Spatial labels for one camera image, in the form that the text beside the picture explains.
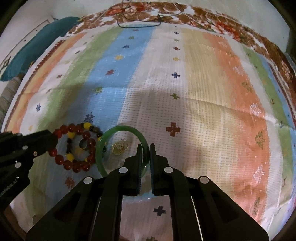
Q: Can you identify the grey striped pillow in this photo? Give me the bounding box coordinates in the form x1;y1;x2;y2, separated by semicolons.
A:
1;76;22;126

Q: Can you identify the gold ring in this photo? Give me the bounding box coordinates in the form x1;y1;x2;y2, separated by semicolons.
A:
111;139;129;156

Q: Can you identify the striped colourful mat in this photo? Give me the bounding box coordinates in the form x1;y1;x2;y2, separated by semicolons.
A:
1;24;295;238

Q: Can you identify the red bead bracelet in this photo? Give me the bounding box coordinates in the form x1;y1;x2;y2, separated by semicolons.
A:
48;123;97;174

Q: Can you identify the black cable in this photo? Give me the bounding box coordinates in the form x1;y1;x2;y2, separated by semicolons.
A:
116;0;186;29

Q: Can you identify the green jade bangle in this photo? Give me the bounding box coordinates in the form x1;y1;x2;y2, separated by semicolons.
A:
95;126;150;177

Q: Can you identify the white headboard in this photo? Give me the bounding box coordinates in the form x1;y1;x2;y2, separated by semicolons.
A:
1;16;54;74

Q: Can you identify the yellow black bead bracelet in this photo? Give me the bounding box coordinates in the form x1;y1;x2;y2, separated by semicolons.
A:
66;121;107;163

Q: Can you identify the teal pillow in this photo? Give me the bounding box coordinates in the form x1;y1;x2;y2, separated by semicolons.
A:
1;16;79;81

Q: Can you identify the floral brown bedsheet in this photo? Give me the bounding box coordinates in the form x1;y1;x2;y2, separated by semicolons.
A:
68;1;295;98

